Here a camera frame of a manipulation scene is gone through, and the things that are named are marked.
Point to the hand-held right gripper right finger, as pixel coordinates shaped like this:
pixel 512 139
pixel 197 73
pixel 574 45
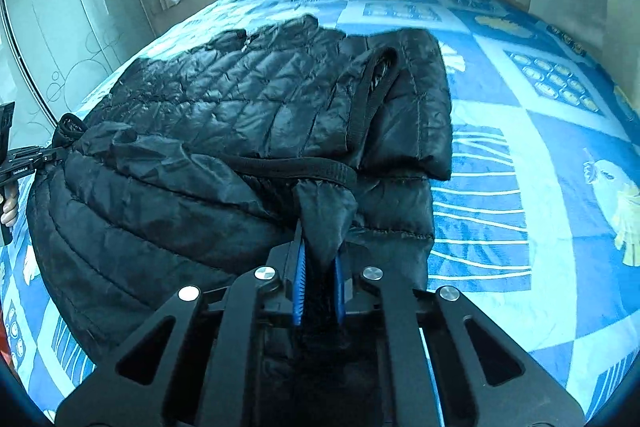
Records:
pixel 338 292

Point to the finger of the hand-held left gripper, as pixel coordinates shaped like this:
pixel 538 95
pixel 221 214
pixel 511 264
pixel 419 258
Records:
pixel 47 155

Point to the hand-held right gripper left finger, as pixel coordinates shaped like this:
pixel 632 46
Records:
pixel 300 282

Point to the black puffer jacket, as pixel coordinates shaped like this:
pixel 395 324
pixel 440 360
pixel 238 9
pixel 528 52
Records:
pixel 200 107

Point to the person's left hand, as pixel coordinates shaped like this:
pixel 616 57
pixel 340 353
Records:
pixel 7 209

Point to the frosted glass wardrobe doors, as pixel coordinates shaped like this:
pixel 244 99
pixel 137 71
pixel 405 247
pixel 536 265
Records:
pixel 65 17

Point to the blue patterned bed sheet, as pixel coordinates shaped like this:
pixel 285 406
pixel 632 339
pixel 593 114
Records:
pixel 525 157

